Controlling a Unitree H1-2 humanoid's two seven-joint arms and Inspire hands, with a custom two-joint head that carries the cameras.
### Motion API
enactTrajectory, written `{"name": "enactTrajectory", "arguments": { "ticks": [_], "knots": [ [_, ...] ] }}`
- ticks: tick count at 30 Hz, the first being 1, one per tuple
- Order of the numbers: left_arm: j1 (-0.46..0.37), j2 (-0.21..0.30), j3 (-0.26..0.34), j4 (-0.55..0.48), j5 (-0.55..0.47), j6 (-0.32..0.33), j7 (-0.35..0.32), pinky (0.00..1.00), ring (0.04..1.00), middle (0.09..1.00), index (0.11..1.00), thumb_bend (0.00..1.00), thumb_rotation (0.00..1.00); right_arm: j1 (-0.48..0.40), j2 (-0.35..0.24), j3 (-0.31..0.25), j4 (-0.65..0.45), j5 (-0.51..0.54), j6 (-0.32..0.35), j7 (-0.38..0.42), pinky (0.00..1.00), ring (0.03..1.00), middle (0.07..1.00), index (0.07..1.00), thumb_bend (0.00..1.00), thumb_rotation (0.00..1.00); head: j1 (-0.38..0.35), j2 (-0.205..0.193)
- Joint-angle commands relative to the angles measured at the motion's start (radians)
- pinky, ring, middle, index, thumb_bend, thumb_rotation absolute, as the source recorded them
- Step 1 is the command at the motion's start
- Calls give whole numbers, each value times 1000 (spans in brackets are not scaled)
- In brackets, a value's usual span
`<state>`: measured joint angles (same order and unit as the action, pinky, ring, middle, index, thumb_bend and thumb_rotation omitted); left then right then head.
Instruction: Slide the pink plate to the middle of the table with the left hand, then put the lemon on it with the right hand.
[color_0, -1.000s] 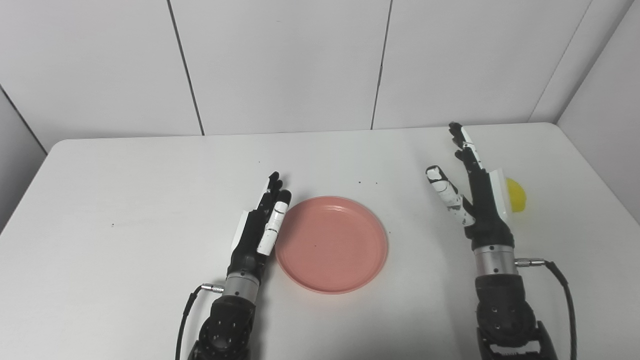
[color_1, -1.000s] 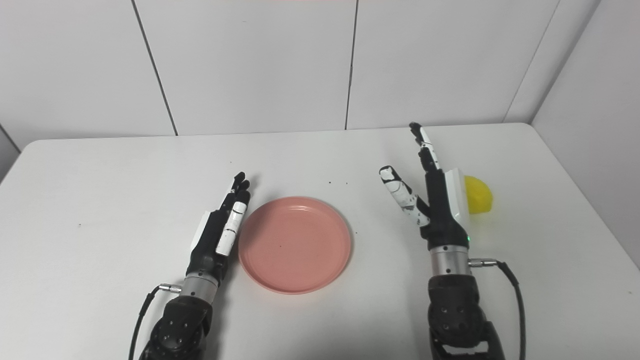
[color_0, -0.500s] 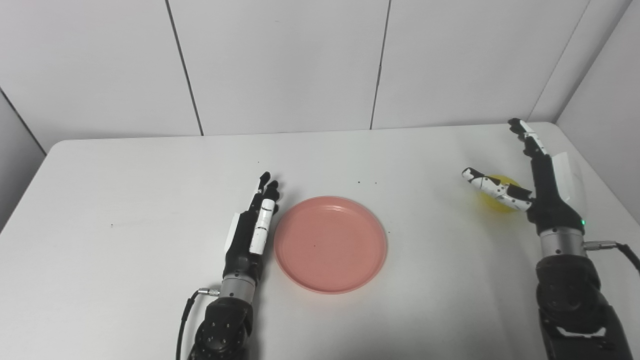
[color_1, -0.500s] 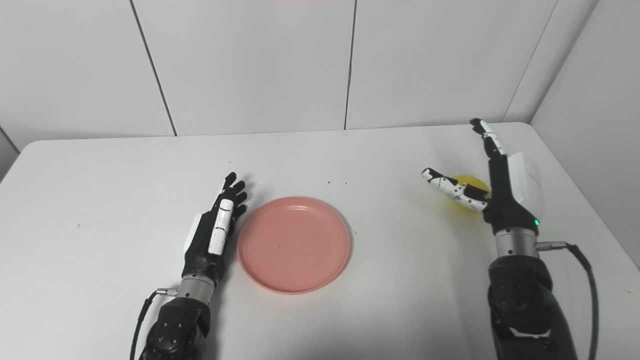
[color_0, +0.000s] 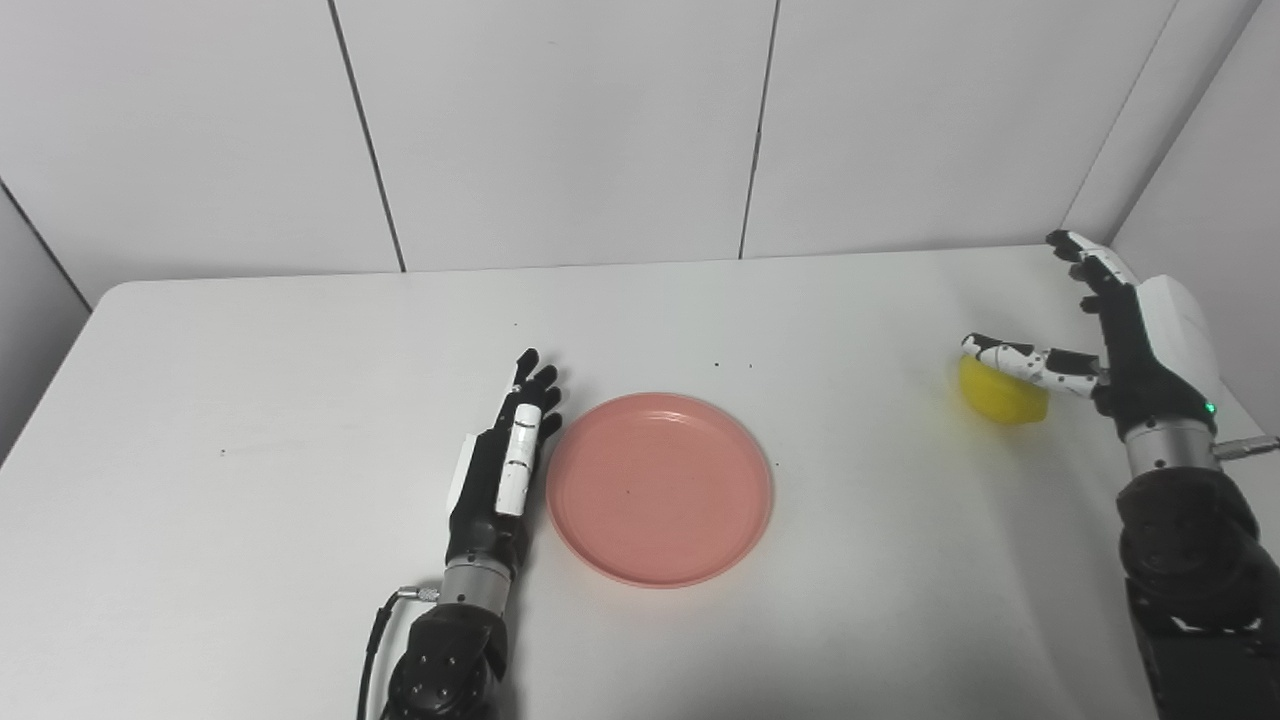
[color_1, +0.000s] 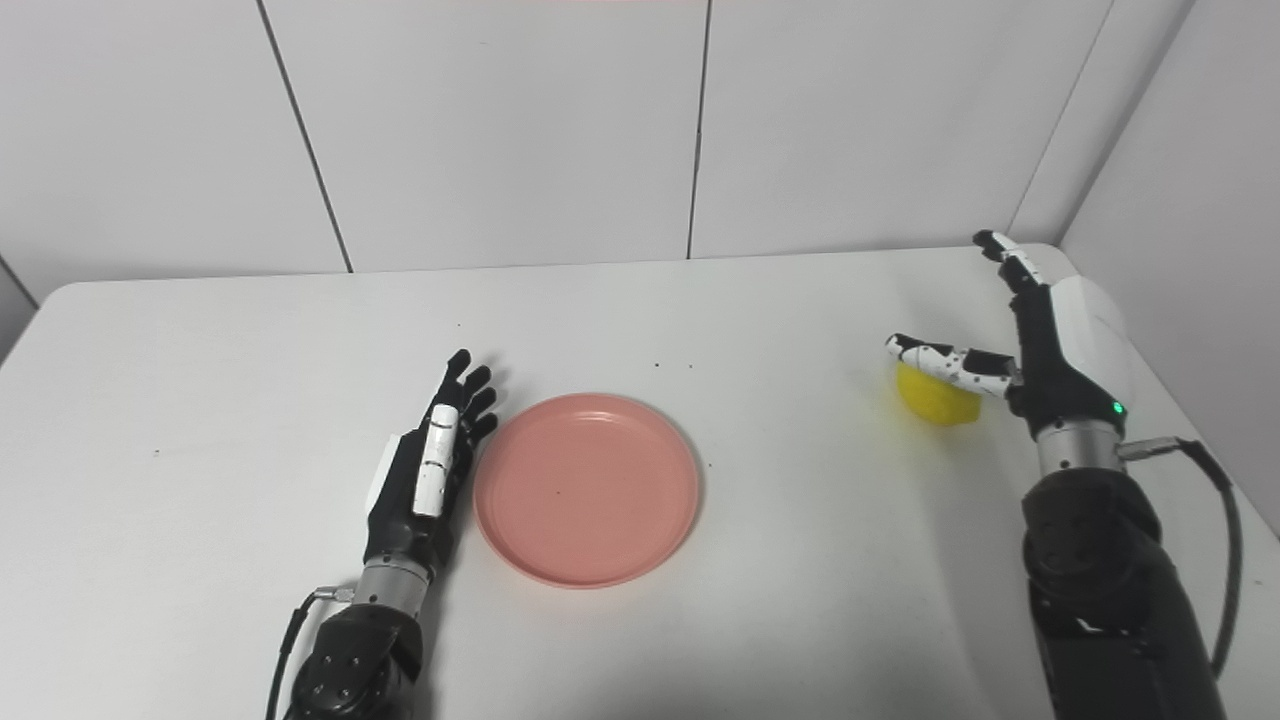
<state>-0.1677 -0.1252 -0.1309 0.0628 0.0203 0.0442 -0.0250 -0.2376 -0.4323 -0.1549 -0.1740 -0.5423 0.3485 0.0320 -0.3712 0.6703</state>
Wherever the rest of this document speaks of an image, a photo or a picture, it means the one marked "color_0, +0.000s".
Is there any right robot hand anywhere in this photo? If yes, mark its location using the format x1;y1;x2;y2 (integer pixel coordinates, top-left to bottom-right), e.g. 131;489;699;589
961;230;1221;441

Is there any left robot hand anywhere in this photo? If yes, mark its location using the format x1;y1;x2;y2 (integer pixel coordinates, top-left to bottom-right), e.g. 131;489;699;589
446;349;563;575

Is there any yellow lemon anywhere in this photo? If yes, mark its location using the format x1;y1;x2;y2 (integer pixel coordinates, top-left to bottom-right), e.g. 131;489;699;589
958;355;1051;426

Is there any pink plate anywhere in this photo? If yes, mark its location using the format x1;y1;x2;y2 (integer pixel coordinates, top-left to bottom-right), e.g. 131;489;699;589
546;392;775;588

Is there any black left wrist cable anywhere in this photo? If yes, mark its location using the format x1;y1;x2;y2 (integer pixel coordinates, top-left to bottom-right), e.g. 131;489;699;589
356;587;441;720

